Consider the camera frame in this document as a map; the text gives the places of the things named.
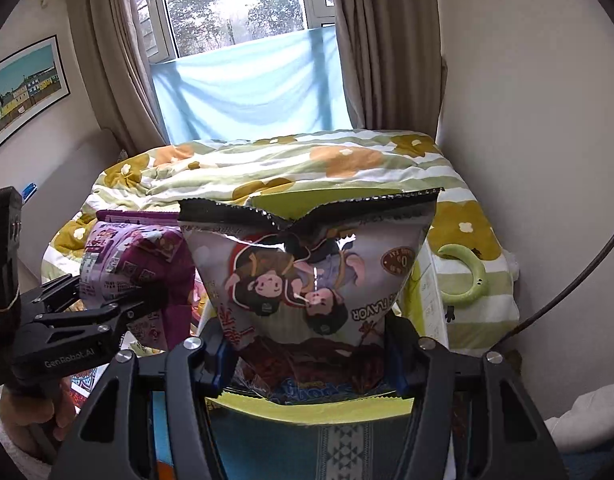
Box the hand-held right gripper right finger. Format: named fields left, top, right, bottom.
left=384, top=317, right=570, bottom=480

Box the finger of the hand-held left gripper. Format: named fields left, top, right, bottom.
left=34, top=287, right=168, bottom=335
left=31, top=275, right=84, bottom=312

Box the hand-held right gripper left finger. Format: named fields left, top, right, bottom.
left=49, top=335, right=235, bottom=480

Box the purple snack packet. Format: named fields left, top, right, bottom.
left=79, top=209, right=198, bottom=357

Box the green cardboard box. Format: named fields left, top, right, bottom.
left=194, top=187, right=458, bottom=429

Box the grey cartoon snack bag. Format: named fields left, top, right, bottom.
left=178, top=187, right=445, bottom=403

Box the person's left forearm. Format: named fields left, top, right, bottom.
left=0, top=392, right=55, bottom=480

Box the person's left hand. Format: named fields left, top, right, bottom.
left=0, top=379, right=81, bottom=442

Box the blue lettered snack packet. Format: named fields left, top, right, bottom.
left=272, top=377, right=394, bottom=407

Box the beige upholstered headboard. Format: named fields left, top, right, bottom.
left=17, top=145, right=122, bottom=286

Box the green crescent toy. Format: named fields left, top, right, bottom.
left=437, top=243, right=488, bottom=308

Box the teal patterned mat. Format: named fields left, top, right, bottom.
left=69, top=367, right=414, bottom=480

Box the framed houses picture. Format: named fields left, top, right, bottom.
left=0, top=35, right=71, bottom=161

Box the floral striped quilt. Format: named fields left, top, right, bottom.
left=39, top=130, right=520, bottom=356

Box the beige curtain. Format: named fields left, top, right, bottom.
left=64, top=0, right=168, bottom=161
left=327, top=0, right=448, bottom=147

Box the light blue cloth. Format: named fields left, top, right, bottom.
left=151, top=25, right=354, bottom=144

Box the window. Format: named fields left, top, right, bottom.
left=132, top=0, right=338, bottom=58

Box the black cable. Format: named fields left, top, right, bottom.
left=489, top=217, right=614, bottom=357

